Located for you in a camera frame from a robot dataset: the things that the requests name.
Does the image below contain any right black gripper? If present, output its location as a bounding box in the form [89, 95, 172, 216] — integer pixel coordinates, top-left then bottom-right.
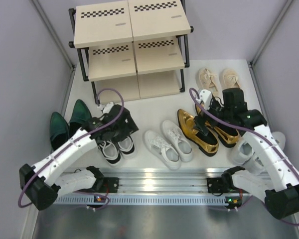
[193, 98, 233, 135]

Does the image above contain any black white sneaker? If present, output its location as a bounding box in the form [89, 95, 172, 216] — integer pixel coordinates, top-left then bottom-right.
[98, 140, 122, 167]
[118, 136, 137, 159]

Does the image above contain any white sneaker one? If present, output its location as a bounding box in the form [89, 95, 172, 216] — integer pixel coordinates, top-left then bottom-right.
[161, 120, 193, 162]
[143, 130, 181, 170]

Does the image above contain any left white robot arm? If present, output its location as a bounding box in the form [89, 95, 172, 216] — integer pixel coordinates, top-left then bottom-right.
[19, 104, 138, 211]

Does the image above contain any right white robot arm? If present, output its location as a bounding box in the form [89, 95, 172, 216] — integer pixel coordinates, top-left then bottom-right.
[189, 88, 299, 220]

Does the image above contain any right green pointed shoe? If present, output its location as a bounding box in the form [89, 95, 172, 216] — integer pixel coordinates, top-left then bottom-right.
[69, 99, 92, 137]

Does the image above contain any green pointed shoe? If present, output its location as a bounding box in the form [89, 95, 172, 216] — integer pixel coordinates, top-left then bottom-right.
[49, 112, 69, 151]
[69, 99, 92, 137]

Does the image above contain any left green pointed shoe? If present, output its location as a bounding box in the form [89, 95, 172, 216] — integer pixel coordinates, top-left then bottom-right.
[49, 112, 69, 151]

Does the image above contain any beige black-framed shoe shelf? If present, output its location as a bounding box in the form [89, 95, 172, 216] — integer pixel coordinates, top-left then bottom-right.
[68, 0, 194, 103]

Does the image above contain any gold loafer left one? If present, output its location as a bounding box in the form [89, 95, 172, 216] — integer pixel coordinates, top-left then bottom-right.
[177, 109, 219, 157]

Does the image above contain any gold loafer one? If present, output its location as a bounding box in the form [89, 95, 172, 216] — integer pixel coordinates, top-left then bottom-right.
[177, 109, 219, 157]
[195, 105, 240, 148]

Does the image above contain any gold loafer right one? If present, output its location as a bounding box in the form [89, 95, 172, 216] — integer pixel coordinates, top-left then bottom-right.
[195, 105, 240, 148]

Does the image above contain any beige sneaker left one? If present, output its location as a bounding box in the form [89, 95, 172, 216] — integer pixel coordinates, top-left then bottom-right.
[196, 67, 219, 97]

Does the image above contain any beige sneaker one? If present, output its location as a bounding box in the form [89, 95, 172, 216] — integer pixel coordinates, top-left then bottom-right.
[196, 67, 219, 97]
[220, 68, 241, 90]

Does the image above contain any white chunky sneaker left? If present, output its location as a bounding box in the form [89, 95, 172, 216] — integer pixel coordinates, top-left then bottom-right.
[229, 138, 256, 167]

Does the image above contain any white chunky sneaker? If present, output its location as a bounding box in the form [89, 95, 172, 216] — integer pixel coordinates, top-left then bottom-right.
[243, 131, 286, 175]
[229, 138, 256, 167]

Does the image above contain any white chunky sneaker right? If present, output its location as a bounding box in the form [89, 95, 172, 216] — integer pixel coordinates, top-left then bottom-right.
[243, 131, 286, 175]

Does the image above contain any beige sneaker right one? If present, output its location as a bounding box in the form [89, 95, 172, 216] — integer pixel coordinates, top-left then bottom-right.
[220, 68, 241, 90]

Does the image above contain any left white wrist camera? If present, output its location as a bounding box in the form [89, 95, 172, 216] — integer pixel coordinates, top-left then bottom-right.
[97, 102, 115, 114]

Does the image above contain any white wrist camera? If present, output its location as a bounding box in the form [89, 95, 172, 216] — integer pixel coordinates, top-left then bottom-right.
[195, 89, 213, 110]
[97, 102, 115, 114]

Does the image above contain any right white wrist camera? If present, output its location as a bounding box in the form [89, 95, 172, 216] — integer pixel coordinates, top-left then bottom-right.
[195, 89, 213, 110]

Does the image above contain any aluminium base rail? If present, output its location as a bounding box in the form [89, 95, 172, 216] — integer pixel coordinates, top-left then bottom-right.
[31, 167, 299, 196]

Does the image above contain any perforated grey cable duct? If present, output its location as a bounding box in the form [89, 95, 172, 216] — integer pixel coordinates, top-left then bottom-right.
[53, 194, 251, 206]

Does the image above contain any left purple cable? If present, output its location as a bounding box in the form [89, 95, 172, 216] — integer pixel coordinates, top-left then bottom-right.
[17, 87, 127, 208]

